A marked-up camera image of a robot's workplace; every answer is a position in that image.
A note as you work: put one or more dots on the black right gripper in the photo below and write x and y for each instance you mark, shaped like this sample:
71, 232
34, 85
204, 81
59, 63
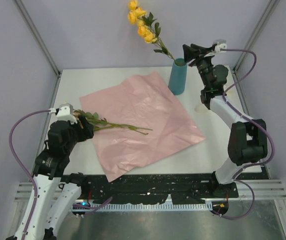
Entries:
190, 53

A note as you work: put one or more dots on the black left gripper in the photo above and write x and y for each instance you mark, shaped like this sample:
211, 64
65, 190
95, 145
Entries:
87, 131

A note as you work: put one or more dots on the artificial flower bunch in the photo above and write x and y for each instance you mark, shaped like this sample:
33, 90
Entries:
103, 124

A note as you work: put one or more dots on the yellow rose stem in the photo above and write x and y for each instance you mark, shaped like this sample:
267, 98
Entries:
147, 28

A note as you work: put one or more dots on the cream printed ribbon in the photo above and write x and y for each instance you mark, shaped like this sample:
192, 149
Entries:
201, 108

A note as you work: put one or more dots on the purple wrapping paper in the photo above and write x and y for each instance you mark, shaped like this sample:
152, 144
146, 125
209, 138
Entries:
163, 125

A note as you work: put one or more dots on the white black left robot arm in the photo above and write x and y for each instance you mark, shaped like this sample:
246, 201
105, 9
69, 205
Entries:
44, 215

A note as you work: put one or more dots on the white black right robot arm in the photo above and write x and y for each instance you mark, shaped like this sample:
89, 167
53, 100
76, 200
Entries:
248, 140

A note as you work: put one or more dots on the teal ceramic vase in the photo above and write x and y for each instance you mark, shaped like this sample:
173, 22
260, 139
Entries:
177, 78

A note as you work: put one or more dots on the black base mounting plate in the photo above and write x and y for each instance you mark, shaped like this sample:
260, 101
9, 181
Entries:
151, 189

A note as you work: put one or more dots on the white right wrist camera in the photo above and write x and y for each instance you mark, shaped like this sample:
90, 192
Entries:
218, 46

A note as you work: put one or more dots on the right aluminium frame post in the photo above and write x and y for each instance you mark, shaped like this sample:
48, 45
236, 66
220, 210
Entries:
264, 18

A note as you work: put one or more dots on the aluminium frame post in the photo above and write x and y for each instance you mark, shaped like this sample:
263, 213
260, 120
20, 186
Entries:
35, 33
264, 18

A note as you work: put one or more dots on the left aluminium frame post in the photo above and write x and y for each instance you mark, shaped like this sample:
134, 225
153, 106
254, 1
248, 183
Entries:
35, 33

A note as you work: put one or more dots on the white slotted cable duct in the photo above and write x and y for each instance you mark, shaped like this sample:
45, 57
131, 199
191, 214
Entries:
165, 207

